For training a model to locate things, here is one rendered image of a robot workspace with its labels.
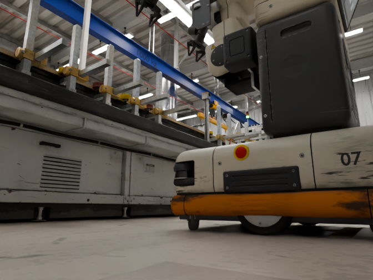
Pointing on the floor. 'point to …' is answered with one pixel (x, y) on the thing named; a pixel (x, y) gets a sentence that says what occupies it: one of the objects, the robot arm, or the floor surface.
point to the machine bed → (79, 171)
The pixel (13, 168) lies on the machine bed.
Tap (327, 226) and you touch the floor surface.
